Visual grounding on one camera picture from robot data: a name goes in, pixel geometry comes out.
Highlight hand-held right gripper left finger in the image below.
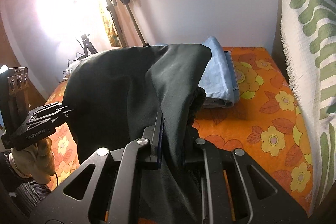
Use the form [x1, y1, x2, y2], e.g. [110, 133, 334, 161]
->
[30, 112, 165, 224]

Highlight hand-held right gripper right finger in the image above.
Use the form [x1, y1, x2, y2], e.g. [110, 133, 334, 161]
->
[181, 127, 307, 224]

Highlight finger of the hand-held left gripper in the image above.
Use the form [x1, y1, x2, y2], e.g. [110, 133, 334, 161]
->
[29, 102, 69, 117]
[25, 109, 75, 127]

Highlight black pants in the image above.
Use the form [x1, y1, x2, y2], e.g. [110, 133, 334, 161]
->
[63, 43, 213, 224]

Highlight person's left forearm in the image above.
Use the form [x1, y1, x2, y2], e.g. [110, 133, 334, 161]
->
[0, 151, 33, 189]

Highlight person's left hand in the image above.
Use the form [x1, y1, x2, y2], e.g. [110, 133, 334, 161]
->
[10, 135, 57, 185]

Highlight orange floral bedsheet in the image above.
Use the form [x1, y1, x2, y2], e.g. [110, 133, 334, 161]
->
[43, 47, 315, 224]

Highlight folded blue jeans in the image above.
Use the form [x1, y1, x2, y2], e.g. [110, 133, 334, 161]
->
[198, 36, 240, 109]

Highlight person's striped clothing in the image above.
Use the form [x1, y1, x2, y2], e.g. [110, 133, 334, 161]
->
[12, 179, 54, 217]

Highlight green striped white blanket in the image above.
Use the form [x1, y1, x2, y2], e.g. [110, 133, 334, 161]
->
[273, 0, 336, 216]

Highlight black cable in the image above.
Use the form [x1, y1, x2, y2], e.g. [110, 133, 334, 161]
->
[62, 37, 88, 83]

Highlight small black camera tripod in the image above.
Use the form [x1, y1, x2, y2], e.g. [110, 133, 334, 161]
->
[77, 33, 99, 57]

